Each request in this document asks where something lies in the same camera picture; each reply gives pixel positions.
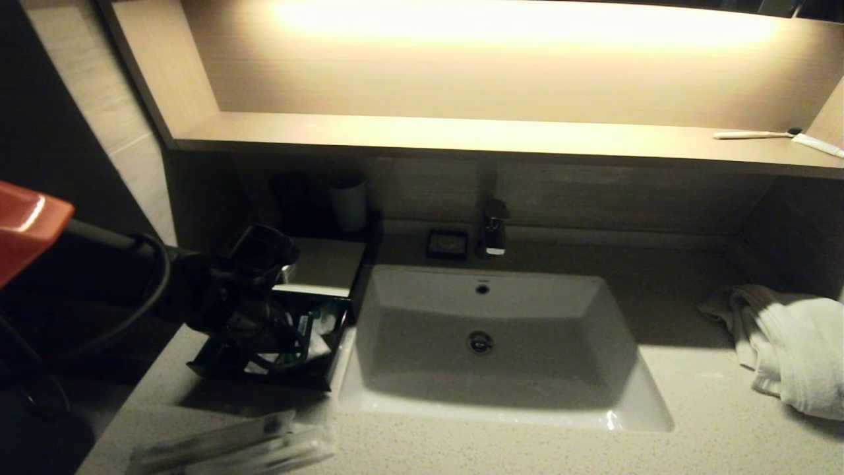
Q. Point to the clear sachet green label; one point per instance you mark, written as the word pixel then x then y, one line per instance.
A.
pixel 316 344

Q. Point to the white toothbrush dark head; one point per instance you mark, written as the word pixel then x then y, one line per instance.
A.
pixel 745 134

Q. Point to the black box drawer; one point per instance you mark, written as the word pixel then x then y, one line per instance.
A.
pixel 330 379

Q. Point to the black amenity box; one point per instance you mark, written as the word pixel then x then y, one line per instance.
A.
pixel 370 257

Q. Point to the chrome sink drain plug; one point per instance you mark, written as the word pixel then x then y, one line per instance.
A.
pixel 480 342

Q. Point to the clear packet green leaf logo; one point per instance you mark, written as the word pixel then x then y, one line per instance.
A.
pixel 326 320

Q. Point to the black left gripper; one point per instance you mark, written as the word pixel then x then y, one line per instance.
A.
pixel 231 310

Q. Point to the chrome faucet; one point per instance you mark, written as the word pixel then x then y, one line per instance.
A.
pixel 493 230

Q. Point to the small black soap dish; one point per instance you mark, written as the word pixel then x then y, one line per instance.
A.
pixel 447 245

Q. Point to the grey plastic cup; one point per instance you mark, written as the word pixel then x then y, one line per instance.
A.
pixel 348 204

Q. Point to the dark plastic cup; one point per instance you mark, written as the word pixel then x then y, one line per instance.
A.
pixel 293 194

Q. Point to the lit wooden wall shelf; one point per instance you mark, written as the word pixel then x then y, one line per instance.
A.
pixel 461 134

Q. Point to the long clear wrapped toothbrush packet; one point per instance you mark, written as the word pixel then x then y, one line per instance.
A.
pixel 264 455
pixel 217 435

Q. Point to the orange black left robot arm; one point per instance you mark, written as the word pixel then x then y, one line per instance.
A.
pixel 33 224

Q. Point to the white toothpaste tube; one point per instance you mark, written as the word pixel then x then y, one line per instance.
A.
pixel 819 144

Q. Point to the white folded towel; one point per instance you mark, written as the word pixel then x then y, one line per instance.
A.
pixel 798 349

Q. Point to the white ceramic sink basin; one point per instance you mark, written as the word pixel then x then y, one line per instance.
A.
pixel 527 396

